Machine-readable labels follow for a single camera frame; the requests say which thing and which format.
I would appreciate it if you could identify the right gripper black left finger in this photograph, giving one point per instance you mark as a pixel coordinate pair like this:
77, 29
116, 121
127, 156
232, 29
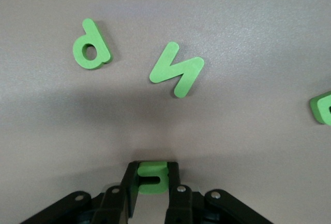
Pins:
113, 206

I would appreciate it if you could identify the green foam letter u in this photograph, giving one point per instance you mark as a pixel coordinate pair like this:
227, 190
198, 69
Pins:
151, 169

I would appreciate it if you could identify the green foam letter N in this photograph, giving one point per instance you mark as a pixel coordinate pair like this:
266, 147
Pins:
178, 71

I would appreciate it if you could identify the green foam letter B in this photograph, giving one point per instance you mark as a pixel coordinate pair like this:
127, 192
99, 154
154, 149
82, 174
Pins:
322, 111

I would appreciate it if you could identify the green foam letter p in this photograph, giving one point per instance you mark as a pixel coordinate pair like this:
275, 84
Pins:
99, 50

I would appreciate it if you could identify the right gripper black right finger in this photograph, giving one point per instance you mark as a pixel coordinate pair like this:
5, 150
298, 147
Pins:
179, 206

